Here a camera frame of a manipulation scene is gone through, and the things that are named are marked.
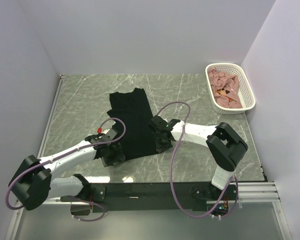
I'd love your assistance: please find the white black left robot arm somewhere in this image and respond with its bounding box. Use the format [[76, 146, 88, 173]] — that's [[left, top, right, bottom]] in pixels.
[[7, 128, 124, 211]]

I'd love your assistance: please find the white perforated plastic basket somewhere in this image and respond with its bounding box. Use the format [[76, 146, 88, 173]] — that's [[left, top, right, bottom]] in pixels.
[[205, 63, 256, 115]]

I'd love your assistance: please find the black t shirt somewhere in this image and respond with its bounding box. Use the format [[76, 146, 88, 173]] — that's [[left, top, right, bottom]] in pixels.
[[107, 88, 158, 160]]

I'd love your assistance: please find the aluminium extrusion rail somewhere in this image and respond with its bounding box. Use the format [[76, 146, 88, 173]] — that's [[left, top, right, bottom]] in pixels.
[[43, 182, 281, 205]]

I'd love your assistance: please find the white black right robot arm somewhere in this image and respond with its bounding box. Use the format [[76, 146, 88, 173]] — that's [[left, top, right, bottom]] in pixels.
[[149, 115, 248, 200]]

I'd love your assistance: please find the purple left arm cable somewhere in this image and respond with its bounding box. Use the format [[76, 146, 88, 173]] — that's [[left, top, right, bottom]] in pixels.
[[6, 118, 127, 222]]

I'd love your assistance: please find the pink t shirt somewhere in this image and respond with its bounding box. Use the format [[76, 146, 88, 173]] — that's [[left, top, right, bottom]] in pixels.
[[207, 67, 243, 109]]

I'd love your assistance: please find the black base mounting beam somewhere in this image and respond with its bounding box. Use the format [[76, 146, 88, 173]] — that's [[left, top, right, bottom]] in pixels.
[[59, 181, 238, 213]]

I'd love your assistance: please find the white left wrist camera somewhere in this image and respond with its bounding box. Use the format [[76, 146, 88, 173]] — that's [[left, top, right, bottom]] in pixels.
[[97, 127, 110, 134]]

